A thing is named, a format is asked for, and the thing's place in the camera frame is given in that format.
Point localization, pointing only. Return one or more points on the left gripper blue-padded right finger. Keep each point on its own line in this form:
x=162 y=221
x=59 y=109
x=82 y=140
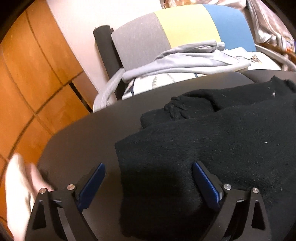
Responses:
x=239 y=214

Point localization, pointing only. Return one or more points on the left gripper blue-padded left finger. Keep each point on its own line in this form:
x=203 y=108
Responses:
x=45 y=223

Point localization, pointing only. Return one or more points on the black knit sweater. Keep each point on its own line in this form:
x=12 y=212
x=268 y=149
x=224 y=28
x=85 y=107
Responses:
x=244 y=135

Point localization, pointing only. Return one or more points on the white printed cushion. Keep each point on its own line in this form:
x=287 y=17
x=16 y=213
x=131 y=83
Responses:
x=257 y=60

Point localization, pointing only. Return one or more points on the light grey hoodie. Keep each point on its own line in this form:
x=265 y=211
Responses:
x=205 y=58

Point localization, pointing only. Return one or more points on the grey yellow blue chair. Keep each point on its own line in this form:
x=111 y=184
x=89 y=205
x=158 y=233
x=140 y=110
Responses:
x=140 y=41

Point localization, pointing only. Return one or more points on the pink floral curtain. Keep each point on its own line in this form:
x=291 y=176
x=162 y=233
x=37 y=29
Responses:
x=266 y=25

